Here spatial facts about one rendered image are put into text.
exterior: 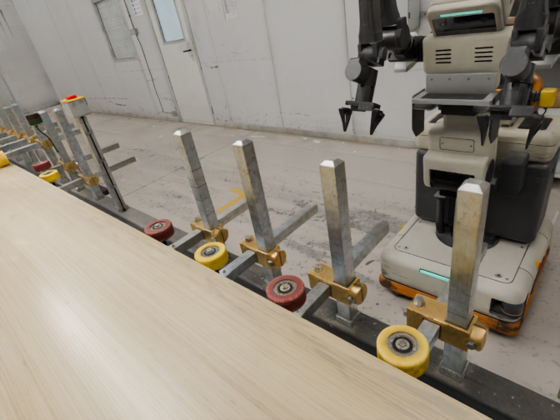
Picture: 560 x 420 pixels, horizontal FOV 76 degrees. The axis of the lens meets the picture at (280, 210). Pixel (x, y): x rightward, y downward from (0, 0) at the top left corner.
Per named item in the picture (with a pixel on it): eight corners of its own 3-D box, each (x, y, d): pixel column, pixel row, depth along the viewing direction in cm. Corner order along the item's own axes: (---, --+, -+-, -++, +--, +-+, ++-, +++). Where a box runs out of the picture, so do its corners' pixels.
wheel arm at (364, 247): (378, 232, 104) (378, 219, 102) (389, 235, 102) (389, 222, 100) (282, 332, 79) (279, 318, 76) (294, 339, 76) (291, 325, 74)
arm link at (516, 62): (553, 37, 85) (512, 39, 91) (549, 17, 77) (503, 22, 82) (540, 87, 87) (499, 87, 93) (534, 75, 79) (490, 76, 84)
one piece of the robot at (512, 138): (431, 214, 213) (437, 68, 172) (541, 239, 178) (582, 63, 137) (406, 243, 193) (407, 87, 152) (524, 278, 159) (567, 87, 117)
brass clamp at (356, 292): (322, 275, 93) (320, 260, 90) (369, 294, 84) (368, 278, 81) (308, 289, 89) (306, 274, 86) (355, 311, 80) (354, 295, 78)
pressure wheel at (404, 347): (431, 410, 58) (434, 365, 52) (380, 407, 60) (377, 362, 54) (422, 366, 64) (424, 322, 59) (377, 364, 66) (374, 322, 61)
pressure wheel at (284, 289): (305, 342, 73) (297, 302, 68) (269, 336, 76) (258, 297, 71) (315, 313, 80) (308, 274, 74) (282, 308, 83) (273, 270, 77)
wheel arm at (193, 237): (259, 197, 136) (257, 188, 134) (265, 200, 134) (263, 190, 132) (162, 262, 111) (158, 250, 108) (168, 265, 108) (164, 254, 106)
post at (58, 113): (102, 197, 187) (58, 107, 163) (105, 199, 185) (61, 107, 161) (96, 201, 185) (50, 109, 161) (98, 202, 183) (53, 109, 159)
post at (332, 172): (347, 324, 93) (328, 154, 70) (359, 330, 91) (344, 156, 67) (340, 333, 91) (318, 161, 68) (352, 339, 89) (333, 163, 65)
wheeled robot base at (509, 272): (427, 225, 227) (429, 190, 215) (549, 255, 187) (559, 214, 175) (376, 288, 187) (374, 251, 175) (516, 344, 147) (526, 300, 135)
